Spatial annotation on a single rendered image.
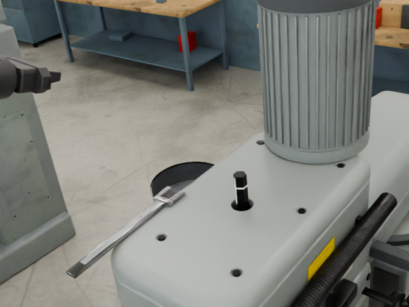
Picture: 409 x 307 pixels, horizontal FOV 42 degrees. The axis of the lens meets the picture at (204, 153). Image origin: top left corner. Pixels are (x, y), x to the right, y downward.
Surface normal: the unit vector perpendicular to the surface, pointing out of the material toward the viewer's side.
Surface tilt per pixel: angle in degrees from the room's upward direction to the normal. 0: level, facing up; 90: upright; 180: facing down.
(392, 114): 0
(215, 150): 0
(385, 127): 0
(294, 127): 90
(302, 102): 90
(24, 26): 90
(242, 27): 90
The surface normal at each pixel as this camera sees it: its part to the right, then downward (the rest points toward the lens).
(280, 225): -0.11, -0.85
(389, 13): -0.49, 0.49
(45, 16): 0.78, 0.25
